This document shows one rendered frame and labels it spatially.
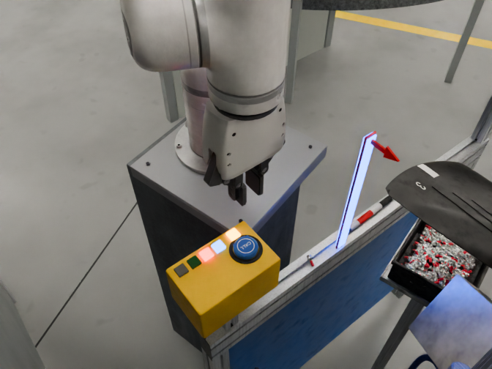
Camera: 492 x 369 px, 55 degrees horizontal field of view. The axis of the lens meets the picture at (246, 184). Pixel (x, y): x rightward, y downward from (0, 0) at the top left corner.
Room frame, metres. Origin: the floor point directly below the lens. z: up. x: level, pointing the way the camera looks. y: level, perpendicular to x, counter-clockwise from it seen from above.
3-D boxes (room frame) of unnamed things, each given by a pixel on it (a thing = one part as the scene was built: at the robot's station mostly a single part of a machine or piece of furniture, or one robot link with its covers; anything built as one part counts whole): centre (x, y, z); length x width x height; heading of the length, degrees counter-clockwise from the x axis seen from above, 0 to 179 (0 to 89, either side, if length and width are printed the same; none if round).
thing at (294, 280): (0.63, -0.28, 0.82); 0.90 x 0.04 x 0.08; 128
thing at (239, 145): (0.42, 0.00, 1.34); 0.10 x 0.07 x 0.11; 128
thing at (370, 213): (0.64, -0.28, 0.87); 0.14 x 0.01 x 0.01; 129
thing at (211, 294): (0.39, 0.04, 1.02); 0.16 x 0.10 x 0.11; 128
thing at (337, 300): (0.63, -0.28, 0.45); 0.82 x 0.01 x 0.66; 128
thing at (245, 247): (0.42, 0.00, 1.08); 0.04 x 0.04 x 0.02
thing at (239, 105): (0.42, 0.00, 1.40); 0.09 x 0.08 x 0.03; 128
